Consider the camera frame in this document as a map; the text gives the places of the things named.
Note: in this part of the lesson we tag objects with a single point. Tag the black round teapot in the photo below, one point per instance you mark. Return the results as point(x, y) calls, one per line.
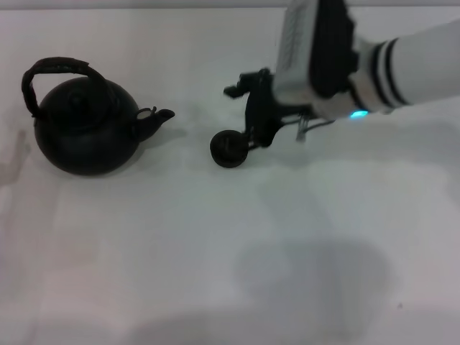
point(86, 143)

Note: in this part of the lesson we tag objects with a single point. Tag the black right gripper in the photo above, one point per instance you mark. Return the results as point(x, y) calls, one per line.
point(260, 111)

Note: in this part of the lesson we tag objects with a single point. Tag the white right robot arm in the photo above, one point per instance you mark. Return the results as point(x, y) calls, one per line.
point(406, 72)

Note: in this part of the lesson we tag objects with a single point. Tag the small black teacup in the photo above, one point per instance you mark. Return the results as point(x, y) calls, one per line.
point(228, 149)

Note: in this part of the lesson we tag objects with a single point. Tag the silver black wrist camera box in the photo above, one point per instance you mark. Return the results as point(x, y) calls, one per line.
point(309, 54)

